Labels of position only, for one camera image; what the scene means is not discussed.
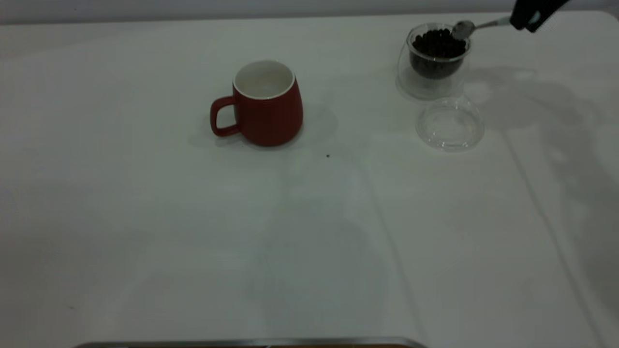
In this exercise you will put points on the clear glass lid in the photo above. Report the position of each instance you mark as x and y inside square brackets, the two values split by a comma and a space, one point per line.
[449, 130]

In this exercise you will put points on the dark roasted coffee beans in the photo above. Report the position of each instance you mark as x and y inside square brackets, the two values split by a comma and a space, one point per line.
[437, 53]

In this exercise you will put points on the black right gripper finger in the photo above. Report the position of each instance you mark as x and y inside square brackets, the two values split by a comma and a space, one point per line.
[549, 12]
[524, 9]

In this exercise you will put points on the clear double-wall glass cup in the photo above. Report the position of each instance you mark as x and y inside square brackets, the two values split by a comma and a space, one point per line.
[428, 87]

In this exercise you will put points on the red ceramic mug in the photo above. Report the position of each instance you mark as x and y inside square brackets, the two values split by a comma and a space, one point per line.
[271, 121]

